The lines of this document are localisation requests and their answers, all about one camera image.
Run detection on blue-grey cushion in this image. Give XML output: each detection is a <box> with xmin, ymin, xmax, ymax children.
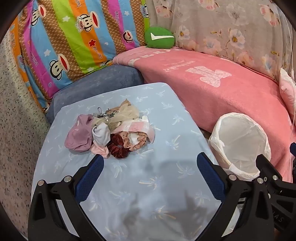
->
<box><xmin>45</xmin><ymin>64</ymin><xmax>145</xmax><ymax>126</ymax></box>

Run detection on light blue printed tablecloth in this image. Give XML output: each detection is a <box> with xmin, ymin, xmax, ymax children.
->
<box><xmin>30</xmin><ymin>82</ymin><xmax>222</xmax><ymax>241</ymax></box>

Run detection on dark red velvet scrunchie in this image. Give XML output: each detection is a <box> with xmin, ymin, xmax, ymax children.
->
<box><xmin>107</xmin><ymin>134</ymin><xmax>130</xmax><ymax>159</ymax></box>

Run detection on purple cloth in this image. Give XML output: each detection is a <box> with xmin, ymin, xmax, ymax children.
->
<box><xmin>64</xmin><ymin>114</ymin><xmax>95</xmax><ymax>152</ymax></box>

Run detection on striped cartoon monkey pillow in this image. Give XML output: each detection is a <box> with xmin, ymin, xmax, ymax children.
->
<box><xmin>7</xmin><ymin>0</ymin><xmax>153</xmax><ymax>114</ymax></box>

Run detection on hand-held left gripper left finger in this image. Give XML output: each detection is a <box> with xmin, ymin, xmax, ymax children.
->
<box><xmin>28</xmin><ymin>154</ymin><xmax>104</xmax><ymax>241</ymax></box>

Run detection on leopard print scrunchie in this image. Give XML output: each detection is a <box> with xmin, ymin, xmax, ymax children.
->
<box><xmin>119</xmin><ymin>131</ymin><xmax>147</xmax><ymax>152</ymax></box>

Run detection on green round plush cushion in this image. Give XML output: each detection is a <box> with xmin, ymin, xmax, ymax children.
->
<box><xmin>144</xmin><ymin>26</ymin><xmax>175</xmax><ymax>49</ymax></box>

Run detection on floral beige pillow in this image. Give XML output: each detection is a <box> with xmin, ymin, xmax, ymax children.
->
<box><xmin>146</xmin><ymin>0</ymin><xmax>295</xmax><ymax>81</ymax></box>

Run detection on small pink pillow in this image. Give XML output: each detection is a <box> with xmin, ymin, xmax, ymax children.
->
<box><xmin>279</xmin><ymin>67</ymin><xmax>296</xmax><ymax>116</ymax></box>

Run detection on pink blanket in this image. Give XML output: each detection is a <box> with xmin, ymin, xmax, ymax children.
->
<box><xmin>112</xmin><ymin>46</ymin><xmax>296</xmax><ymax>183</ymax></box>

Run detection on pink white striped sock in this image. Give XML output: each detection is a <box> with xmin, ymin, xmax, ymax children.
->
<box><xmin>111</xmin><ymin>120</ymin><xmax>155</xmax><ymax>144</ymax></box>

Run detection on white plastic-lined waste bin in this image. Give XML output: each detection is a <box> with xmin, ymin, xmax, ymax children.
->
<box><xmin>208</xmin><ymin>112</ymin><xmax>271</xmax><ymax>181</ymax></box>

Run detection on pale pink cloth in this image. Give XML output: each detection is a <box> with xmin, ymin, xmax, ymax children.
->
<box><xmin>90</xmin><ymin>142</ymin><xmax>110</xmax><ymax>159</ymax></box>

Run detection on beige sheer stocking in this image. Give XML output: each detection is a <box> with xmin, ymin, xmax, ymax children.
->
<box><xmin>92</xmin><ymin>98</ymin><xmax>140</xmax><ymax>130</ymax></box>

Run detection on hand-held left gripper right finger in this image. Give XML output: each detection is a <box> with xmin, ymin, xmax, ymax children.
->
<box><xmin>196</xmin><ymin>152</ymin><xmax>275</xmax><ymax>241</ymax></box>

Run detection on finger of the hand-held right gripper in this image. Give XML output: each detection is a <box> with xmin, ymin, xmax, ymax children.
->
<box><xmin>255</xmin><ymin>154</ymin><xmax>293</xmax><ymax>192</ymax></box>
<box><xmin>290</xmin><ymin>143</ymin><xmax>296</xmax><ymax>179</ymax></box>

